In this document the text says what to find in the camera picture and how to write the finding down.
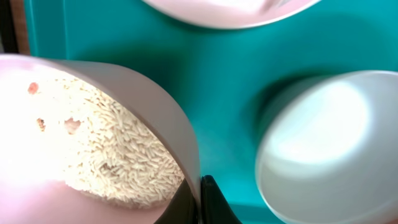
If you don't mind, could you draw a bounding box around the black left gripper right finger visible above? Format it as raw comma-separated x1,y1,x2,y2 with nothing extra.
201,175,242,224

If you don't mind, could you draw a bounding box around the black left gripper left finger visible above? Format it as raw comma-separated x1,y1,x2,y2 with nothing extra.
154,179,198,224

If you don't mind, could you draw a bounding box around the grey bowl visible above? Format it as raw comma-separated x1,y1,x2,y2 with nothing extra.
255,70,397,223

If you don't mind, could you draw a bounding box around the pile of rice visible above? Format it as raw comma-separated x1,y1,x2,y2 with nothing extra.
24,73,184,208

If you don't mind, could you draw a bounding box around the pink bowl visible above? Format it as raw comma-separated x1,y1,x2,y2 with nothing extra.
1,54,203,223

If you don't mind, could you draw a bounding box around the large pink plate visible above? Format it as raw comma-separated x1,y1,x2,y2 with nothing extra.
144,0,320,29

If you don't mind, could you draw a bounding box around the teal plastic tray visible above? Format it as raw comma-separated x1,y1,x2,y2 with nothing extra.
24,0,397,223

